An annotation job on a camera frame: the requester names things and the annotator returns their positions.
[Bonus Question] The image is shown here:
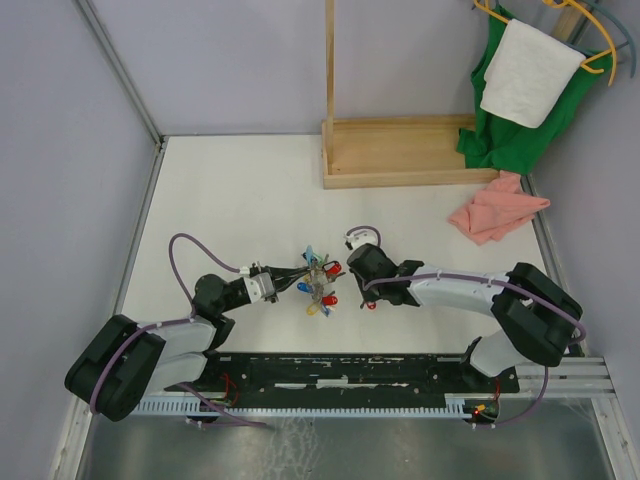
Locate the metal keyring organizer blue handle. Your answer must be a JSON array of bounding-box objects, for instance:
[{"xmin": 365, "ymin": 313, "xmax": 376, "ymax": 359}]
[{"xmin": 296, "ymin": 245, "xmax": 345, "ymax": 318}]

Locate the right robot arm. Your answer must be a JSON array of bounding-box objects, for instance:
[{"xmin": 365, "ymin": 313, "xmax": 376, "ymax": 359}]
[{"xmin": 346, "ymin": 240, "xmax": 586, "ymax": 391}]

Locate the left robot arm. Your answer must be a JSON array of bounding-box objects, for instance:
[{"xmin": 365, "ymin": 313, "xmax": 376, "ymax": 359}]
[{"xmin": 64, "ymin": 265, "xmax": 309, "ymax": 422}]

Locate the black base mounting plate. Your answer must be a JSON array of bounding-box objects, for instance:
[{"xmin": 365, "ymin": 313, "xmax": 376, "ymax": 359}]
[{"xmin": 191, "ymin": 352, "xmax": 520, "ymax": 397}]

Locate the pink cloth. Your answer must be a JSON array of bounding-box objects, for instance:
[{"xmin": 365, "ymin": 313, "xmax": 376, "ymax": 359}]
[{"xmin": 448, "ymin": 171, "xmax": 551, "ymax": 246}]

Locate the green shirt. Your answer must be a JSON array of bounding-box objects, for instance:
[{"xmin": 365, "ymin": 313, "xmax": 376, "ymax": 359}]
[{"xmin": 457, "ymin": 11, "xmax": 604, "ymax": 175}]

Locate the white towel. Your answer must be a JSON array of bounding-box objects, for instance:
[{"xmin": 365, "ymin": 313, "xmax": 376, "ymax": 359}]
[{"xmin": 480, "ymin": 19, "xmax": 586, "ymax": 129}]

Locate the teal clothes hanger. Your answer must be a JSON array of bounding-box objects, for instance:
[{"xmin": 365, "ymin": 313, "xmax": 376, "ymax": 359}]
[{"xmin": 574, "ymin": 0, "xmax": 637, "ymax": 79}]

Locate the yellow clothes hanger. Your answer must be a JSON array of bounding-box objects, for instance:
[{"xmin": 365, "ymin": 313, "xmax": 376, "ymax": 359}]
[{"xmin": 485, "ymin": 1, "xmax": 622, "ymax": 92}]

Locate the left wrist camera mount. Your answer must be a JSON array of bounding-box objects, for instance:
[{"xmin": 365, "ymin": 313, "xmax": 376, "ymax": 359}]
[{"xmin": 239, "ymin": 264, "xmax": 277, "ymax": 303}]

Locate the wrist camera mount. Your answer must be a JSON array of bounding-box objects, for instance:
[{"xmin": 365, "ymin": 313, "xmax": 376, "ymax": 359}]
[
  {"xmin": 344, "ymin": 225, "xmax": 381, "ymax": 251},
  {"xmin": 239, "ymin": 264, "xmax": 277, "ymax": 303}
]

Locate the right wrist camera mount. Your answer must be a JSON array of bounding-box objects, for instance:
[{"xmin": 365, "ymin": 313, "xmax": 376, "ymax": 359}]
[{"xmin": 344, "ymin": 225, "xmax": 381, "ymax": 251}]

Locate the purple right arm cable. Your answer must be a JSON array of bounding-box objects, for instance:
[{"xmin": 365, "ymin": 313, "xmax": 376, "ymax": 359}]
[{"xmin": 344, "ymin": 224, "xmax": 587, "ymax": 429}]

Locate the wooden rack frame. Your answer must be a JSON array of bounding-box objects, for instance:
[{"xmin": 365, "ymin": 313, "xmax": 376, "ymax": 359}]
[{"xmin": 322, "ymin": 1, "xmax": 498, "ymax": 189}]

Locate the white cable duct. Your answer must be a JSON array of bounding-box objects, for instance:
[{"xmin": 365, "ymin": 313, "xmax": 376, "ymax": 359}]
[{"xmin": 134, "ymin": 393, "xmax": 476, "ymax": 417}]

